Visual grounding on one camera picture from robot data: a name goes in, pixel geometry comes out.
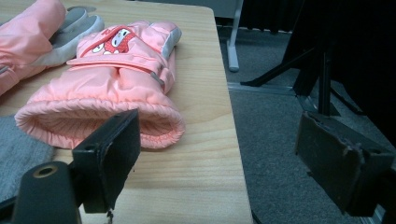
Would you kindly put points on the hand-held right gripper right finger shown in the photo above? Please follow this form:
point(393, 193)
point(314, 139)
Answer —
point(333, 161)

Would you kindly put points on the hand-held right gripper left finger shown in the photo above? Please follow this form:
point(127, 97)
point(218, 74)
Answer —
point(109, 161)

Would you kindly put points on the pink padded glove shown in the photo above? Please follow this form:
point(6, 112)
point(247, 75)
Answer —
point(109, 84)
point(25, 37)

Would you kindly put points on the black tripod stand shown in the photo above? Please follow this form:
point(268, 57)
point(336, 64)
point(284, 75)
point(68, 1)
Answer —
point(367, 46)
point(324, 81)

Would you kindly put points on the grey cloth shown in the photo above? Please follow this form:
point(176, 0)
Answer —
point(18, 155)

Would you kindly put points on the white furniture leg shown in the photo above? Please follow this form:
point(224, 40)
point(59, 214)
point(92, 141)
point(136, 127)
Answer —
point(233, 46)

